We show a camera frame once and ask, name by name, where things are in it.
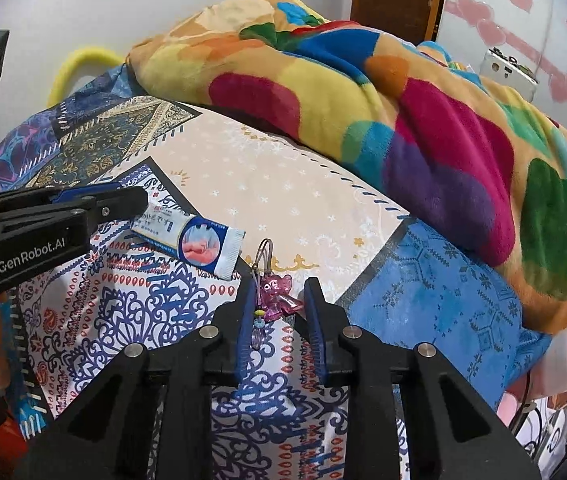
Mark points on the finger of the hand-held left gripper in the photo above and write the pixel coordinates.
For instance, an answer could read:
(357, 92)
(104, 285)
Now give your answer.
(123, 202)
(88, 193)

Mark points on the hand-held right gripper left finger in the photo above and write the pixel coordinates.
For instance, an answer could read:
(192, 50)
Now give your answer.
(248, 320)

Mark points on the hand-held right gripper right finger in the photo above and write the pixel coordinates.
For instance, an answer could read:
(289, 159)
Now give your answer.
(316, 320)

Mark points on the pink bear charm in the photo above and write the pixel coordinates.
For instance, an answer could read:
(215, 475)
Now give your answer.
(277, 297)

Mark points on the white ointment tube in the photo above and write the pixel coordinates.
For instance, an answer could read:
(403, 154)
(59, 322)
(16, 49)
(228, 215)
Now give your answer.
(188, 240)

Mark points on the yellow foam loop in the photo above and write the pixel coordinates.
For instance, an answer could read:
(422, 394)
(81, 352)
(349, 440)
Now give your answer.
(70, 67)

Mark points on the patterned blue white bedsheet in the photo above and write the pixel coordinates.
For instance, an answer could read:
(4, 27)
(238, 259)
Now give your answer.
(273, 195)

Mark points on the colourful fleece blanket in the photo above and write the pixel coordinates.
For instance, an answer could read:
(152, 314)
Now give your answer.
(413, 120)

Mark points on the pale pink soft item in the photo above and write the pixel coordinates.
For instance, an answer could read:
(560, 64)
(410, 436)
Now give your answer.
(563, 360)

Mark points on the pink heart wall decal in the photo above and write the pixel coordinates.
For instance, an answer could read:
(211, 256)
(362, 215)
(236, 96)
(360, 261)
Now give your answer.
(493, 32)

